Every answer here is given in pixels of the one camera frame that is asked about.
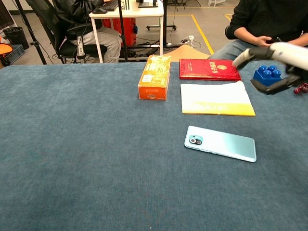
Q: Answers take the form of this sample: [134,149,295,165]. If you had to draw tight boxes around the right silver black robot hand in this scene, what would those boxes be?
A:
[231,42,308,96]

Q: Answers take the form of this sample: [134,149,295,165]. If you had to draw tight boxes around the orange cardboard box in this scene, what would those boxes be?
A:
[137,54,172,101]

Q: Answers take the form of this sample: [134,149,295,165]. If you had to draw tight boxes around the black trash bin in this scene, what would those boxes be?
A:
[2,26,30,51]

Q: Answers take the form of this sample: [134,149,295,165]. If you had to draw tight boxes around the grey blue plastic crate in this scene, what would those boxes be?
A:
[4,44,26,64]

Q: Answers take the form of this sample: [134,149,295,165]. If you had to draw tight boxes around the blue toy building block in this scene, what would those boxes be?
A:
[252,64,282,86]

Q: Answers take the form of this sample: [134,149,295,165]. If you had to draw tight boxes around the black wheeled stand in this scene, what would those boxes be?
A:
[146,0,178,48]

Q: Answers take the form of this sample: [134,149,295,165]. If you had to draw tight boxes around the black monitor stand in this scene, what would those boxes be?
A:
[136,0,159,9]

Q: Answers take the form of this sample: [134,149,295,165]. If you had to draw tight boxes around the person in black shirt jeans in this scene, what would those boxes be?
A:
[208,0,308,61]

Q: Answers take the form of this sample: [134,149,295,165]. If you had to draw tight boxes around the seated person in grey trousers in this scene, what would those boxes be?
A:
[51,0,123,64]

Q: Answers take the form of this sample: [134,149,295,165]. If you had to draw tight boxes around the black tripod stand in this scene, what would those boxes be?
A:
[14,0,48,65]
[117,0,128,63]

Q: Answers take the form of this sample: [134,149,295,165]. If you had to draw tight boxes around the orange object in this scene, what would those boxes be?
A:
[0,43,14,56]

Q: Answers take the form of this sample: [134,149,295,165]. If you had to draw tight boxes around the black office chair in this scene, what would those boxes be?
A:
[26,0,108,64]

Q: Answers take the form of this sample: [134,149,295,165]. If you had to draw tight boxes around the red certificate booklet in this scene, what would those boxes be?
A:
[179,58,242,81]

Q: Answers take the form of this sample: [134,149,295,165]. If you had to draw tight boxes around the white yellow paper envelope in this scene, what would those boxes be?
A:
[180,80,256,117]

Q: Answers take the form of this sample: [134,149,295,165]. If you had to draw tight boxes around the red cabinet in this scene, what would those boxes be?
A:
[102,18,137,48]

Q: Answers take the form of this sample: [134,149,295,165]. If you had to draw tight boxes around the white desk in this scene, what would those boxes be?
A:
[89,0,165,64]

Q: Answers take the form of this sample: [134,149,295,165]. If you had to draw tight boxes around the brown cardboard sheet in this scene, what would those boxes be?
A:
[163,45,210,62]

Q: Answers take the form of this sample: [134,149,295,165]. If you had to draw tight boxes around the light blue smartphone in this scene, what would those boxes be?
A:
[184,125,257,163]

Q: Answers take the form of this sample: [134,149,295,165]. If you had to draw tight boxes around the black keyboard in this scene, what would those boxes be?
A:
[102,0,119,12]

